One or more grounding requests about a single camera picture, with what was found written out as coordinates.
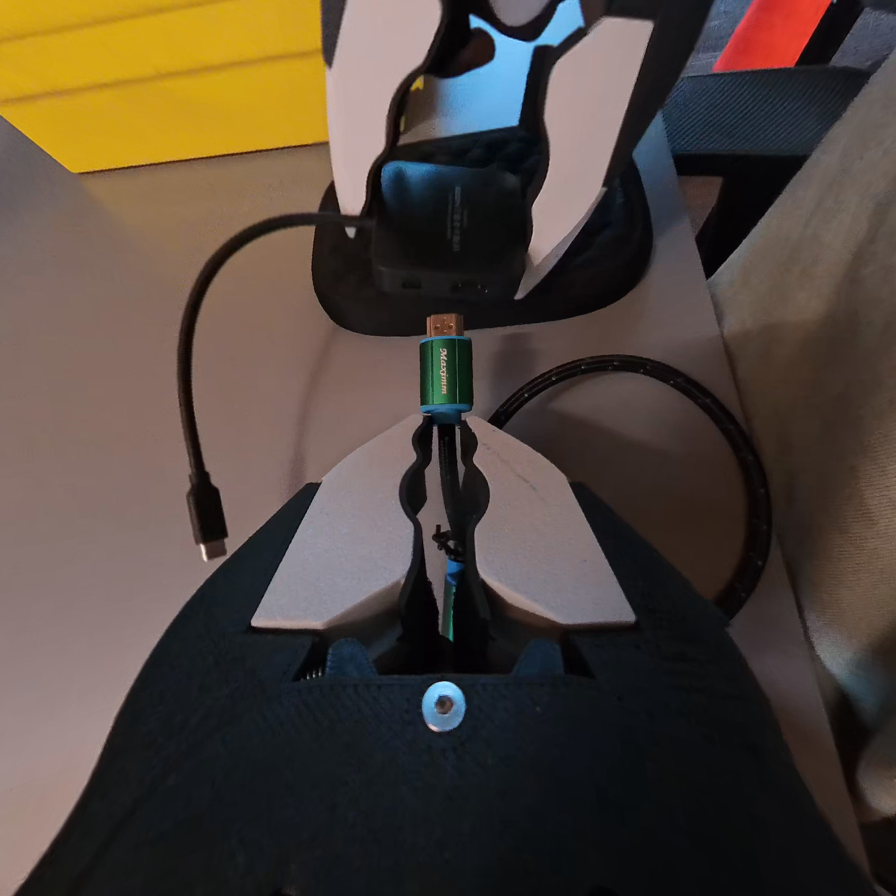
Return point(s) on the yellow plastic bin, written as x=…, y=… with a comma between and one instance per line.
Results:
x=140, y=84

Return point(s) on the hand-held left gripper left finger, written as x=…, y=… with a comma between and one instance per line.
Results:
x=336, y=546

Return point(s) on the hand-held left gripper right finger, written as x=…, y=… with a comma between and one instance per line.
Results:
x=546, y=539

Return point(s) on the black quilted pad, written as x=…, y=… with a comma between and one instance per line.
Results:
x=392, y=315

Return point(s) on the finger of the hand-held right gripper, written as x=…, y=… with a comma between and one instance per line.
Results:
x=357, y=84
x=595, y=119

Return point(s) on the black mesh chair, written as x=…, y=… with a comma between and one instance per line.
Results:
x=770, y=112

